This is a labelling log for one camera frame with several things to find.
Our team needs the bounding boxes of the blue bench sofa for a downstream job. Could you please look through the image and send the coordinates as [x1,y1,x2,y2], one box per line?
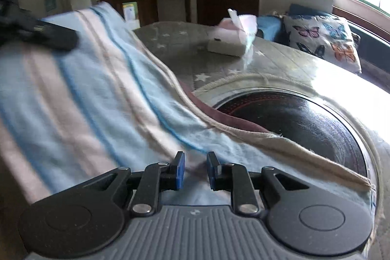
[257,4,389,75]

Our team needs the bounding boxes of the butterfly print pillow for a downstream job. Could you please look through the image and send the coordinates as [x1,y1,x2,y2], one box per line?
[283,15,361,74]

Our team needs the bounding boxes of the blue striped knit garment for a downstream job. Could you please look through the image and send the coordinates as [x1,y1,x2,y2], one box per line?
[1,3,375,207]

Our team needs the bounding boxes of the tissue box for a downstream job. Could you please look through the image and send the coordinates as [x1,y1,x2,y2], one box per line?
[207,9,258,58]

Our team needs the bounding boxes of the dark round turntable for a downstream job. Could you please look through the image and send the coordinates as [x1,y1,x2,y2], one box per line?
[214,90,367,176]

